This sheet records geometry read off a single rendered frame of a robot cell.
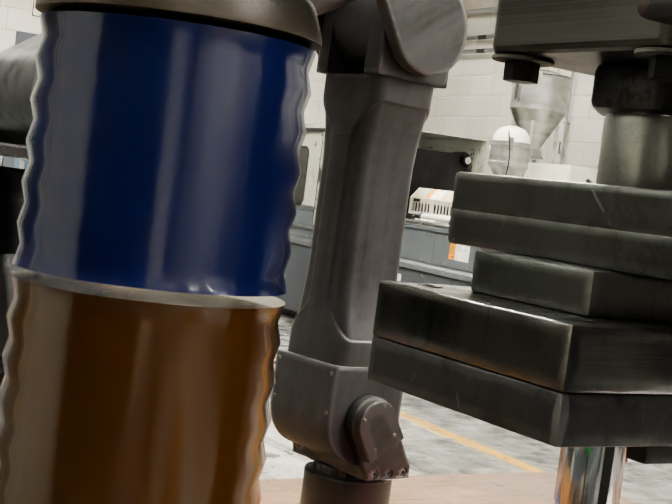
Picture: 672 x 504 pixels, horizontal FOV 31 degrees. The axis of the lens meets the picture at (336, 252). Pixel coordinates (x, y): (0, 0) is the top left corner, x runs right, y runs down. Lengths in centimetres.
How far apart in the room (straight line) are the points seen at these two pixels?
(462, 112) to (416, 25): 1131
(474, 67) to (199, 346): 1192
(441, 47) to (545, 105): 812
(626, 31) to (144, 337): 27
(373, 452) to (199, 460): 66
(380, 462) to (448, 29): 29
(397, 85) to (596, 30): 42
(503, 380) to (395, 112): 46
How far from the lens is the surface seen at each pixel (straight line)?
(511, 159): 856
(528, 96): 895
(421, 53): 81
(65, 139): 16
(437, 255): 861
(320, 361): 82
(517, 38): 44
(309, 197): 1042
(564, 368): 36
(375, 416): 82
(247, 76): 16
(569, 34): 42
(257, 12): 16
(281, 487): 112
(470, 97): 1204
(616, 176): 43
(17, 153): 68
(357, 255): 82
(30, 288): 16
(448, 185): 974
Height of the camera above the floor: 117
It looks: 3 degrees down
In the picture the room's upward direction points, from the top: 7 degrees clockwise
